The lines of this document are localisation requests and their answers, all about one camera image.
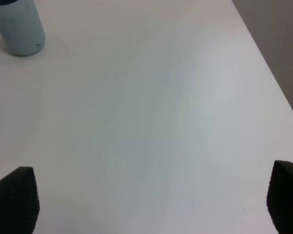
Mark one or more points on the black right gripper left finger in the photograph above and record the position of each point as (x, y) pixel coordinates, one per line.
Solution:
(19, 202)

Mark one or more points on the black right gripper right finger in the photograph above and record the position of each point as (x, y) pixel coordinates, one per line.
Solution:
(280, 196)

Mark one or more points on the light teal tall cup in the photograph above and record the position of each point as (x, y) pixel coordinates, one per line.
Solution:
(21, 28)

